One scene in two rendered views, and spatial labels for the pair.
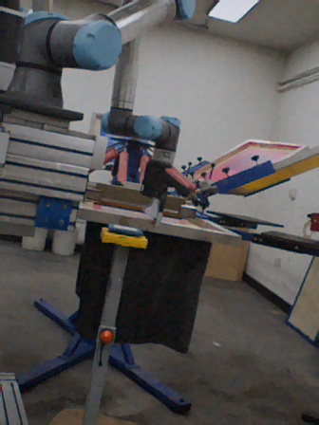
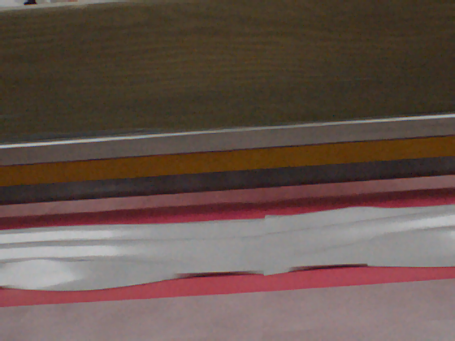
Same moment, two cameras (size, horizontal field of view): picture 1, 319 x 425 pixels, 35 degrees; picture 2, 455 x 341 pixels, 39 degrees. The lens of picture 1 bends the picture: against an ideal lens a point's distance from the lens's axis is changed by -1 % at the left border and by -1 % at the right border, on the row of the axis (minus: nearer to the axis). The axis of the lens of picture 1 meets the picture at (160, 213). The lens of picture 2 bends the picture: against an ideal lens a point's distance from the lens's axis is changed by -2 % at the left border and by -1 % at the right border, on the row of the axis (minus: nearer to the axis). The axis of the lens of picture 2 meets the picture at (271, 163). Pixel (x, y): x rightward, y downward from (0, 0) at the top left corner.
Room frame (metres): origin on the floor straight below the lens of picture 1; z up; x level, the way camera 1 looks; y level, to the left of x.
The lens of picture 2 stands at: (1.97, 0.04, 1.03)
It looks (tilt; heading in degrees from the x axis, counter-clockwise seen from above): 11 degrees down; 10
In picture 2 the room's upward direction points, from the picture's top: 4 degrees counter-clockwise
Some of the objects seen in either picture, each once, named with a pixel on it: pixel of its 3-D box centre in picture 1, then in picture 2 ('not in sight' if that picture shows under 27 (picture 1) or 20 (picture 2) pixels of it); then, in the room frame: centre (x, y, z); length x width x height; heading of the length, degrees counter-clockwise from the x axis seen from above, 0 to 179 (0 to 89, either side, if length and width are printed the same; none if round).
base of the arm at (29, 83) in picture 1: (36, 86); not in sight; (1.35, 0.38, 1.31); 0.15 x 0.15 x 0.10
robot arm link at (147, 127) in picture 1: (147, 128); not in sight; (1.63, 0.09, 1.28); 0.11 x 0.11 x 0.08; 61
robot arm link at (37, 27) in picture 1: (46, 42); not in sight; (1.35, 0.37, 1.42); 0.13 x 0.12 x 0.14; 61
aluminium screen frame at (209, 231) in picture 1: (143, 214); not in sight; (2.08, 0.06, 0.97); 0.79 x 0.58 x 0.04; 9
